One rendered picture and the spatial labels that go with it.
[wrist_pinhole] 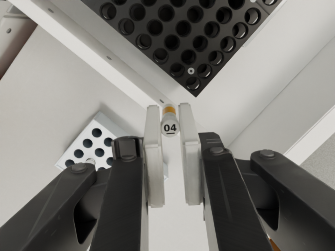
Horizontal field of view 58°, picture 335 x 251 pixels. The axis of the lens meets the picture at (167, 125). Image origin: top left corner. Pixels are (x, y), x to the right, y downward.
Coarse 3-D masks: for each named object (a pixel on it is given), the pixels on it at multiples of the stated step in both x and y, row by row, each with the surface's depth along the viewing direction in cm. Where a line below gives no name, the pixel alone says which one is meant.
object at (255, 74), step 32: (32, 0) 24; (64, 0) 29; (288, 0) 30; (320, 0) 30; (64, 32) 25; (96, 32) 30; (288, 32) 31; (320, 32) 31; (96, 64) 26; (128, 64) 31; (256, 64) 32; (288, 64) 32; (160, 96) 30; (192, 96) 32; (224, 96) 33; (256, 96) 33; (224, 128) 34
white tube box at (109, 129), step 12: (96, 120) 37; (108, 120) 40; (84, 132) 38; (96, 132) 40; (108, 132) 38; (120, 132) 40; (72, 144) 38; (84, 144) 39; (96, 144) 38; (108, 144) 39; (72, 156) 39; (84, 156) 39; (96, 156) 39; (108, 156) 39; (60, 168) 39; (96, 168) 39
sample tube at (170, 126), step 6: (168, 108) 22; (174, 108) 22; (162, 114) 21; (168, 114) 20; (174, 114) 20; (162, 120) 19; (168, 120) 19; (174, 120) 19; (162, 126) 19; (168, 126) 19; (174, 126) 19; (162, 132) 19; (168, 132) 19; (174, 132) 19
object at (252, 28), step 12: (276, 0) 24; (264, 12) 24; (252, 24) 24; (228, 36) 24; (216, 48) 25; (204, 60) 25; (228, 60) 25; (216, 72) 25; (180, 84) 26; (204, 84) 26
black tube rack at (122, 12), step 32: (96, 0) 24; (128, 0) 24; (160, 0) 24; (192, 0) 24; (224, 0) 24; (256, 0) 24; (128, 32) 28; (160, 32) 27; (192, 32) 24; (160, 64) 25; (192, 64) 25
